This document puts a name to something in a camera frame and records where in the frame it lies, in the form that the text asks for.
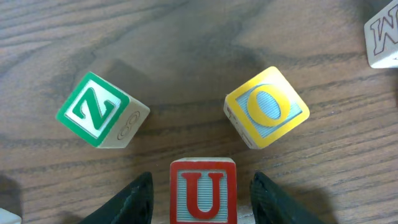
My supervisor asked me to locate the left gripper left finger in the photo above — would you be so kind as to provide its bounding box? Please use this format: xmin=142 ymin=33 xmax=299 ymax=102
xmin=80 ymin=172 xmax=154 ymax=224

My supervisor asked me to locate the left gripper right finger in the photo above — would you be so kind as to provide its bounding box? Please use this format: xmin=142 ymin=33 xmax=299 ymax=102
xmin=249 ymin=172 xmax=324 ymax=224

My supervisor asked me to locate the red U block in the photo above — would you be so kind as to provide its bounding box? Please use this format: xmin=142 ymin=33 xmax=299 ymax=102
xmin=170 ymin=157 xmax=237 ymax=224

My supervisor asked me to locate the green Z block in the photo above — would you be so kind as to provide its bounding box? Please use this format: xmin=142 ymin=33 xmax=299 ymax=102
xmin=56 ymin=72 xmax=150 ymax=149

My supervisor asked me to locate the yellow O block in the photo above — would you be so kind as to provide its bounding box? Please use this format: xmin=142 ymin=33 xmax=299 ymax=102
xmin=223 ymin=67 xmax=310 ymax=149

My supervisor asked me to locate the blue D block upper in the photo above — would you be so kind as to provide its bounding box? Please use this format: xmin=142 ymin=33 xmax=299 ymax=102
xmin=364 ymin=0 xmax=397 ymax=68

